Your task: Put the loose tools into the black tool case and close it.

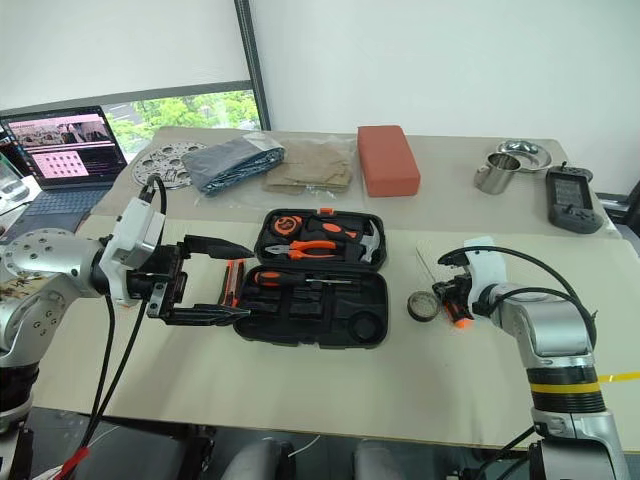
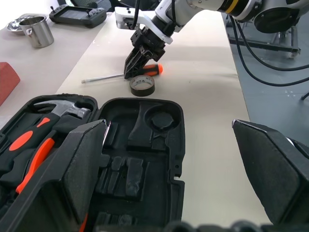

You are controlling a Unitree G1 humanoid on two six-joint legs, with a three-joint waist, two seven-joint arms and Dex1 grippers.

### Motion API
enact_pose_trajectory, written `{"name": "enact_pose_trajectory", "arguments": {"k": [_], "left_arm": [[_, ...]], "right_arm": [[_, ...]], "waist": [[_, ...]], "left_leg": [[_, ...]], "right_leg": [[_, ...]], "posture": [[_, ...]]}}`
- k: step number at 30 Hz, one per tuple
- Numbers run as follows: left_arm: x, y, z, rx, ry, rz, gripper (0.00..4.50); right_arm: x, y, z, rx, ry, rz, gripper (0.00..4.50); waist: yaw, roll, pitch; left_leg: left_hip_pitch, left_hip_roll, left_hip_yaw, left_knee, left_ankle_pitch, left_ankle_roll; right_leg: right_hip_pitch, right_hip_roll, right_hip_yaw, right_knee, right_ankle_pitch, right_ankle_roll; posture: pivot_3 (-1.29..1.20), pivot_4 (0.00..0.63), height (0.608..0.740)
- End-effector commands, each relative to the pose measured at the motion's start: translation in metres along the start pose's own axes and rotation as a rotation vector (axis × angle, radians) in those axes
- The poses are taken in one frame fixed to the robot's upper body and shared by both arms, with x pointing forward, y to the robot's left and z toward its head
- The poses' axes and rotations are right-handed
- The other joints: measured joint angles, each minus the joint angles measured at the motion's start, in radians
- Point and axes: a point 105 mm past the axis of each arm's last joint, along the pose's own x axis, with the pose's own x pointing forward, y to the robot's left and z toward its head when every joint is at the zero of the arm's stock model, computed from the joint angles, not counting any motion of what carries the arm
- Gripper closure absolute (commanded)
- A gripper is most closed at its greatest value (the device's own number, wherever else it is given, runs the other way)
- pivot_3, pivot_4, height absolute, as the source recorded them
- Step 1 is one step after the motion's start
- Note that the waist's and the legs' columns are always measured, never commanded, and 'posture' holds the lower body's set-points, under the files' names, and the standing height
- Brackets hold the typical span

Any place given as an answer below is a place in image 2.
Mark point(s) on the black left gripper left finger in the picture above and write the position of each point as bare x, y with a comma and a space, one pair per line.
77, 169

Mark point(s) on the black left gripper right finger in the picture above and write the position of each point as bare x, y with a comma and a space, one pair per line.
277, 174

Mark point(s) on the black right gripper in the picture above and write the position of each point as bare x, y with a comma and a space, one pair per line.
149, 41

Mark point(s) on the long orange black screwdriver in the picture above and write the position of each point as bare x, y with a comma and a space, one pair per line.
154, 68

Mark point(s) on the black tape roll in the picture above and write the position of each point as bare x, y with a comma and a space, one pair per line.
142, 88

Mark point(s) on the black plastic tool case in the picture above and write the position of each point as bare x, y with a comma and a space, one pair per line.
144, 169

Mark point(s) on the black handheld remote controller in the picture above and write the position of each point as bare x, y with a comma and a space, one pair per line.
77, 15

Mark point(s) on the stainless steel cup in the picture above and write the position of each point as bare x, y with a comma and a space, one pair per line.
38, 33

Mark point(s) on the red rectangular block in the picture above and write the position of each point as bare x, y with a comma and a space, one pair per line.
7, 82

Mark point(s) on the stainless steel bowl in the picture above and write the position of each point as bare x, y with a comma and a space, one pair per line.
13, 25

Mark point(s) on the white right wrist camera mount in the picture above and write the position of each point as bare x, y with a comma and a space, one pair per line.
128, 18

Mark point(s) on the black metal floor frame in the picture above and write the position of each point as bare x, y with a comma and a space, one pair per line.
270, 44

